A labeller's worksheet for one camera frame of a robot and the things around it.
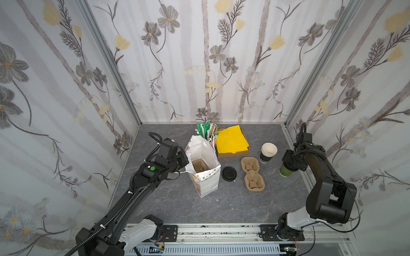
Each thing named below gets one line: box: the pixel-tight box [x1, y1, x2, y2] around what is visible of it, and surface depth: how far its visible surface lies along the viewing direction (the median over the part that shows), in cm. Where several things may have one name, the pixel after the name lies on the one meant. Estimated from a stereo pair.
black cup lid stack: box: [221, 166, 238, 182], surface depth 93 cm
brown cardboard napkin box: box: [215, 124, 250, 159], surface depth 106 cm
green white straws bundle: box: [194, 121, 218, 142], surface depth 95 cm
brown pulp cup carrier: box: [240, 156, 266, 192], surface depth 92 cm
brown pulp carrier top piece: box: [191, 156, 211, 173], surface depth 97 cm
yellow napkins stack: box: [216, 124, 250, 154], surface depth 107 cm
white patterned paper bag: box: [184, 134, 222, 198], surface depth 80 cm
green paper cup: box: [279, 164, 294, 178], surface depth 92 cm
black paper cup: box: [258, 141, 279, 164], surface depth 95 cm
